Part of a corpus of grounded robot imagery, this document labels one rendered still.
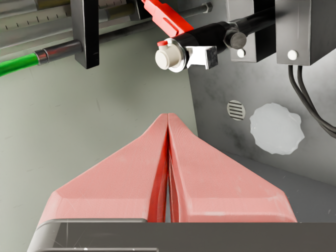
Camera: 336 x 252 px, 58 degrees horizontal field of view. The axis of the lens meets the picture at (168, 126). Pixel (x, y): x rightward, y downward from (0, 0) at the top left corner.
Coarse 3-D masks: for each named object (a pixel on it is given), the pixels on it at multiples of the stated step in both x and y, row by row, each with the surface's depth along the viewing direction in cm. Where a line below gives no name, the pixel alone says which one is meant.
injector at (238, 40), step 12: (264, 12) 32; (216, 24) 27; (228, 24) 28; (240, 24) 29; (252, 24) 30; (264, 24) 32; (180, 36) 24; (192, 36) 25; (204, 36) 25; (216, 36) 26; (228, 36) 26; (240, 36) 25; (180, 48) 24; (216, 48) 26; (240, 48) 26
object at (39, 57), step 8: (24, 56) 35; (32, 56) 36; (40, 56) 36; (0, 64) 34; (8, 64) 34; (16, 64) 35; (24, 64) 35; (32, 64) 36; (40, 64) 37; (0, 72) 34; (8, 72) 34
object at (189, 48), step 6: (186, 48) 24; (192, 48) 23; (198, 48) 23; (204, 48) 22; (192, 54) 23; (198, 54) 23; (216, 54) 22; (186, 60) 24; (192, 60) 24; (198, 60) 23; (204, 60) 23; (216, 60) 22
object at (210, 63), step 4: (208, 48) 21; (212, 48) 22; (204, 52) 21; (208, 52) 21; (212, 52) 22; (204, 56) 21; (208, 56) 21; (212, 56) 22; (208, 60) 22; (212, 60) 22; (208, 64) 22; (212, 64) 22; (216, 64) 22; (208, 68) 22
